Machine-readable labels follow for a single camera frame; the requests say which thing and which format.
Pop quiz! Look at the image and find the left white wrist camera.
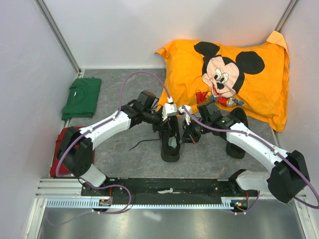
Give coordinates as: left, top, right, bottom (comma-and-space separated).
162, 97, 177, 121

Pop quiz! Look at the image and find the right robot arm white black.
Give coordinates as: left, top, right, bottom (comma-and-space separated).
179, 101, 310, 203

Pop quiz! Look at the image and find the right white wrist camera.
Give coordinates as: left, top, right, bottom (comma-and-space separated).
178, 105, 192, 125

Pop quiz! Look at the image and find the red folded shirt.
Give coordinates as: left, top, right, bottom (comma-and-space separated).
50, 126, 95, 177

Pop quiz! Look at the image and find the purple cable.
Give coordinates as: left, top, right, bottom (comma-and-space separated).
181, 106, 319, 215
44, 70, 174, 227

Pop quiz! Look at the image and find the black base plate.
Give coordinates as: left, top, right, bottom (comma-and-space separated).
81, 178, 258, 198

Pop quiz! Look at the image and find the orange Mickey Mouse pillow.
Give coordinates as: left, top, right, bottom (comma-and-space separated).
158, 31, 290, 132

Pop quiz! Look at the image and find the green folded shirt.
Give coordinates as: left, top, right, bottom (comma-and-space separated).
62, 78, 102, 120

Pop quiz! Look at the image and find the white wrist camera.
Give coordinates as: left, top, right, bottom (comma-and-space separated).
178, 105, 192, 125
162, 97, 177, 121

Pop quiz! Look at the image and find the aluminium front rail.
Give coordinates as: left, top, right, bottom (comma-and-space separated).
34, 178, 309, 200

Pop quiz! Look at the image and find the right aluminium frame post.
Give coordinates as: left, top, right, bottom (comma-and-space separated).
274, 0, 299, 32

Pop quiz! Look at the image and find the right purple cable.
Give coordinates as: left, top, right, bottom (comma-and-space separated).
181, 106, 319, 215

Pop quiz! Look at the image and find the aluminium frame post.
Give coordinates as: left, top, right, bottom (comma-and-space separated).
274, 0, 299, 32
35, 0, 82, 77

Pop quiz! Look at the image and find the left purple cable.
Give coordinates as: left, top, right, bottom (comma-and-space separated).
44, 70, 174, 227

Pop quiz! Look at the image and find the left aluminium frame post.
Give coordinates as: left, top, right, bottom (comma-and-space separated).
35, 0, 82, 77

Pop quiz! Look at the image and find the black shoe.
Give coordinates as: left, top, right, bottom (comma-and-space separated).
129, 104, 181, 163
226, 108, 248, 159

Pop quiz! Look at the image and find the grey slotted cable duct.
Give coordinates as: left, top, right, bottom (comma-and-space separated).
46, 198, 237, 209

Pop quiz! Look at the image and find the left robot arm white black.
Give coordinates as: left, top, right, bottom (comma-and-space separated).
56, 91, 176, 196

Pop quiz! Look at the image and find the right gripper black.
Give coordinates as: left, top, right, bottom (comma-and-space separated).
179, 116, 211, 144

